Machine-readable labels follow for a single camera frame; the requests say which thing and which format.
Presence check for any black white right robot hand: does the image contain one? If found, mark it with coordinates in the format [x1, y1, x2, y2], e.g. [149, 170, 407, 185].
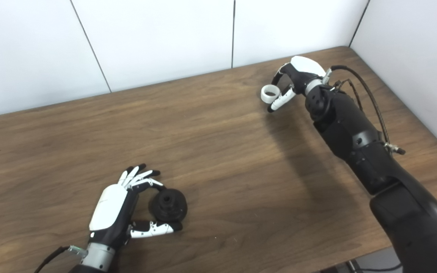
[267, 56, 327, 113]

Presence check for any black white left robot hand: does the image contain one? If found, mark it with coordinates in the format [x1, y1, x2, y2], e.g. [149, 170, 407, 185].
[89, 164, 183, 251]

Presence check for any white plastic ring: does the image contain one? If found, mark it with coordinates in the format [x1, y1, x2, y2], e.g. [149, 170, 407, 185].
[261, 85, 282, 104]

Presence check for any round black plastic part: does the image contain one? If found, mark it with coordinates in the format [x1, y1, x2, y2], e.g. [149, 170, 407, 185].
[149, 188, 188, 222]

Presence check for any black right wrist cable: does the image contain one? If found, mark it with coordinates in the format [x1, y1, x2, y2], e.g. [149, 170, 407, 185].
[324, 65, 406, 155]

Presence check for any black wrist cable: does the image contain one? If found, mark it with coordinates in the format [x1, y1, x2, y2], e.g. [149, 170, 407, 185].
[324, 65, 406, 155]
[35, 246, 88, 273]

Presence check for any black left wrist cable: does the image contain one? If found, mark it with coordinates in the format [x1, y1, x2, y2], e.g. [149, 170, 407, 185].
[35, 246, 88, 273]

